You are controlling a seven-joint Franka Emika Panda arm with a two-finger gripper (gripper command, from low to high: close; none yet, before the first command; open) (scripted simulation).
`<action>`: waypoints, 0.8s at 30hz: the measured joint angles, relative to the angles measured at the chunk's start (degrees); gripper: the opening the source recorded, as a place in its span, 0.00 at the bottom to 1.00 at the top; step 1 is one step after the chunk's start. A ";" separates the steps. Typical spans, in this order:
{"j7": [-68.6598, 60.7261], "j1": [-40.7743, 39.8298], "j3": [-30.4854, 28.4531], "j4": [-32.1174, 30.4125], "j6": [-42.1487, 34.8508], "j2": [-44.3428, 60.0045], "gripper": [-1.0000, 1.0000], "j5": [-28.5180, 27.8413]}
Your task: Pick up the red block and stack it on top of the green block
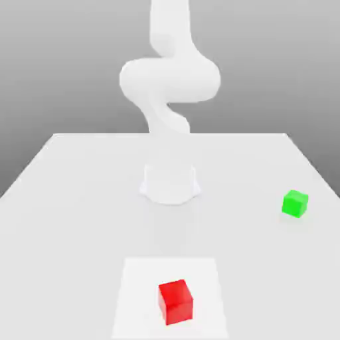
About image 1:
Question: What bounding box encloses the small red cube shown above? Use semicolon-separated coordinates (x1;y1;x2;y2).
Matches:
157;278;194;327

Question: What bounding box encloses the small green cube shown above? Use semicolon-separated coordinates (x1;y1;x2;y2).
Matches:
281;189;309;219

